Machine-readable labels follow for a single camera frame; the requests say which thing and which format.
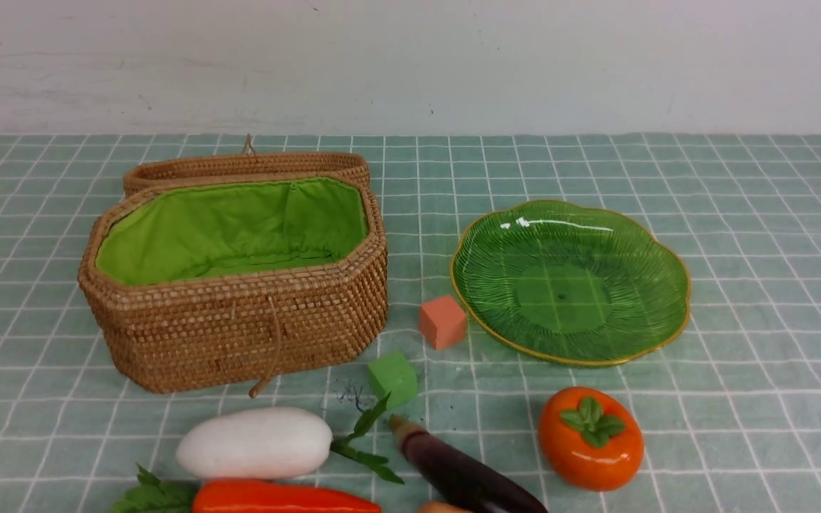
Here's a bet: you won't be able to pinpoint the purple eggplant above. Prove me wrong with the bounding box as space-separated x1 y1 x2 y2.
388 415 547 512

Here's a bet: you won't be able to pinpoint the white radish with leaves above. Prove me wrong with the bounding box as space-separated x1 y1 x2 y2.
175 395 404 484

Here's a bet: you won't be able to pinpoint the tan potato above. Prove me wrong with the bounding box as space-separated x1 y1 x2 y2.
416 501 470 513

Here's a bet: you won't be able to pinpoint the orange persimmon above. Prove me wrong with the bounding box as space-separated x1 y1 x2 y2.
537 387 645 492

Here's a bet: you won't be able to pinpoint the orange carrot with leaves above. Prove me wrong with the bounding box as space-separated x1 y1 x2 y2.
110 465 382 512

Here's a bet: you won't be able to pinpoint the orange foam cube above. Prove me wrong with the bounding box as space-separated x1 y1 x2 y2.
419 295 468 351

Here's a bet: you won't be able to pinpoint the green foam cube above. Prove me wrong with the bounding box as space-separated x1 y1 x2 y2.
367 351 419 411

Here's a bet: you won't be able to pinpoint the green glass leaf plate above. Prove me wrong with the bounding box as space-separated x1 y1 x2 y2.
449 200 693 368

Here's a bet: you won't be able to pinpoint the woven wicker basket lid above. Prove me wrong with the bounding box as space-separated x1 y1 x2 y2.
123 135 371 196

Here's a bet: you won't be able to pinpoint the woven wicker basket green lining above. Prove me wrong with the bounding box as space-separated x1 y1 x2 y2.
78 172 388 396

